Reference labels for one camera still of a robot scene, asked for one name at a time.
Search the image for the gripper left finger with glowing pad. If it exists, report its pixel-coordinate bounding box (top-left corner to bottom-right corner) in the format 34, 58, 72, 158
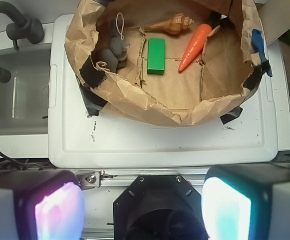
0, 170, 85, 240

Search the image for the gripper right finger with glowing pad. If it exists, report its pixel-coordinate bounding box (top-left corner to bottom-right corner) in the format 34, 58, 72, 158
201, 164, 290, 240

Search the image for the tan spiral sea shell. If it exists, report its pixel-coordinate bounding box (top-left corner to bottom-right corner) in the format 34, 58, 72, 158
144, 13, 194, 35

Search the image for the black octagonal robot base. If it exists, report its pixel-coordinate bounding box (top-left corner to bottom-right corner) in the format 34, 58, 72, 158
113, 175, 209, 240

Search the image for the grey sink basin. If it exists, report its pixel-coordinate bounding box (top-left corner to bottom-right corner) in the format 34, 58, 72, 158
0, 43, 51, 136

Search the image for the brown paper bag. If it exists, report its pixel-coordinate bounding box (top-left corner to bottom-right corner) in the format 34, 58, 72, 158
65, 0, 263, 127

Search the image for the blue tape piece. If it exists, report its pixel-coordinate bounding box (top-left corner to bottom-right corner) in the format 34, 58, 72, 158
252, 29, 273, 77

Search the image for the orange toy carrot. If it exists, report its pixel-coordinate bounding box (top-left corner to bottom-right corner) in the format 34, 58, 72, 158
178, 23, 212, 72

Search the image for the black faucet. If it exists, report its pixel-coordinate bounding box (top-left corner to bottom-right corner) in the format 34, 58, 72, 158
0, 0, 44, 84

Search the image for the green rectangular block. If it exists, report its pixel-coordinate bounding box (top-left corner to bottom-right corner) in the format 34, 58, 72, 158
147, 38, 166, 75

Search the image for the aluminium rail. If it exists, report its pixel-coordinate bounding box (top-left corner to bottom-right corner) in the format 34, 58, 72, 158
72, 166, 209, 189

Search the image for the black floor cable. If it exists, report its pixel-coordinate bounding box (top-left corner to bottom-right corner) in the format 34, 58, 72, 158
0, 142, 52, 171

